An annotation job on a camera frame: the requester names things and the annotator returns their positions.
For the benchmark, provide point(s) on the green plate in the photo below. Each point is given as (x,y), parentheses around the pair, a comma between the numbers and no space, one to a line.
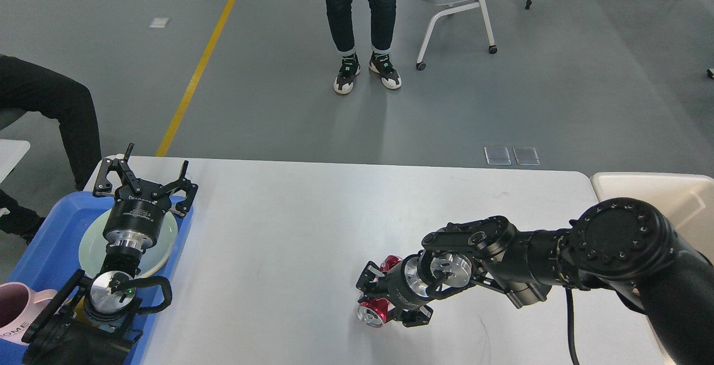
(92,247)

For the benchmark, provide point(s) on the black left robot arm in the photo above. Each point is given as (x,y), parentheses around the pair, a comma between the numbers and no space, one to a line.
(90,320)

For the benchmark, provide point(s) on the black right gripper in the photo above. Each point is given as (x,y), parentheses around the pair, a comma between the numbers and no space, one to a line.
(398,280)

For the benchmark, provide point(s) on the crushed red soda can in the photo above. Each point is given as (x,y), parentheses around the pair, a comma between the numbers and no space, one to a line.
(374,313)

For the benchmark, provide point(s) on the dark seated figure left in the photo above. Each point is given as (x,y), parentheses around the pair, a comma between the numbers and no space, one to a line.
(32,88)

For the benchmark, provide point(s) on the beige plastic bin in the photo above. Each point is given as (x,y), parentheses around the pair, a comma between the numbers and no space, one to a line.
(686,200)

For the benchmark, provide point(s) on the pink HOME mug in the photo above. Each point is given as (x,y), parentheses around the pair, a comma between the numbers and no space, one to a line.
(20,306)

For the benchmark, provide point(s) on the blue plastic tray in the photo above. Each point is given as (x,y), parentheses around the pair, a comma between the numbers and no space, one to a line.
(53,256)

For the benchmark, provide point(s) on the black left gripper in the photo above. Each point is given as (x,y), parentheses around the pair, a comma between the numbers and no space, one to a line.
(138,217)

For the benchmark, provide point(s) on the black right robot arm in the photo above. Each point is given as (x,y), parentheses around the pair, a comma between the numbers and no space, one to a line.
(621,244)

